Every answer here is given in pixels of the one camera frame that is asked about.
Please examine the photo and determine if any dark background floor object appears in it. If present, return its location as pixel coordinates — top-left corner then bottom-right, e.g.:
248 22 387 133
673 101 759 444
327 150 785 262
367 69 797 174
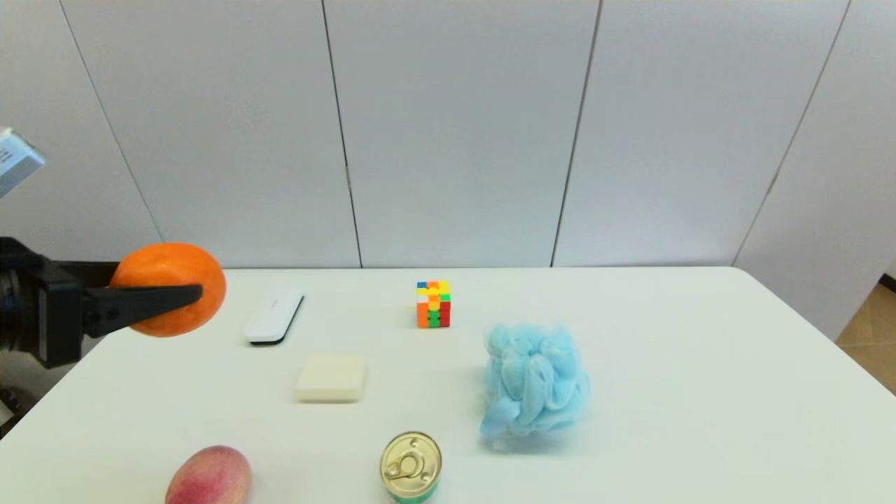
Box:
0 387 32 438

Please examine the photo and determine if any light blue mesh bath loofah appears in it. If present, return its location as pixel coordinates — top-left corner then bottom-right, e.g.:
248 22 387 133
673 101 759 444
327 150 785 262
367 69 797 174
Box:
479 321 591 440

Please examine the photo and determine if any green tin can gold lid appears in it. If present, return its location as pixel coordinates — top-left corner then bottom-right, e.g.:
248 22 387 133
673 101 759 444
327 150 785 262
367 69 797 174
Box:
380 431 443 504

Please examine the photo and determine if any white oblong case black base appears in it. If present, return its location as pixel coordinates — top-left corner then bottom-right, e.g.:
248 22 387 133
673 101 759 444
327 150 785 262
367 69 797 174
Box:
244 290 305 346

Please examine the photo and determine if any red yellow mango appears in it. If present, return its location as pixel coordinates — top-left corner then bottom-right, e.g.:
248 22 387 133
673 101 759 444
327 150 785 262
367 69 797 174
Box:
165 445 253 504

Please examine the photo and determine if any orange fruit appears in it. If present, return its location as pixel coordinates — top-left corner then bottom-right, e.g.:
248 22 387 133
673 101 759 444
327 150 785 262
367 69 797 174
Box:
111 242 228 338

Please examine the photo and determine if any multicolour puzzle cube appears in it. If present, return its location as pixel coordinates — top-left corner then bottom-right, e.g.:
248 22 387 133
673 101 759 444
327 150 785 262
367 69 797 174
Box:
416 281 452 329

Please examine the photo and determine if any cream soap bar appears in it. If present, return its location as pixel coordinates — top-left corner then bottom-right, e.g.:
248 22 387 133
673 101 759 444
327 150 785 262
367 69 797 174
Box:
295 353 368 404

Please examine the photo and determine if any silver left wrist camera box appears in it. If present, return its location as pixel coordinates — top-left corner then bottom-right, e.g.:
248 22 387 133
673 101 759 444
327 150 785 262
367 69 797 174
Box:
0 128 46 198

